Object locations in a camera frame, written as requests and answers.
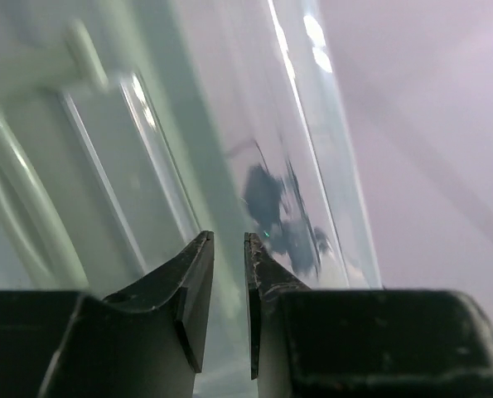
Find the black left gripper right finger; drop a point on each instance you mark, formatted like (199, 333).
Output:
(362, 342)

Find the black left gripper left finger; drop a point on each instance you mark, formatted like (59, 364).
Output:
(146, 340)

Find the green plastic toolbox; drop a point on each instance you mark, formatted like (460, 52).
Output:
(127, 128)

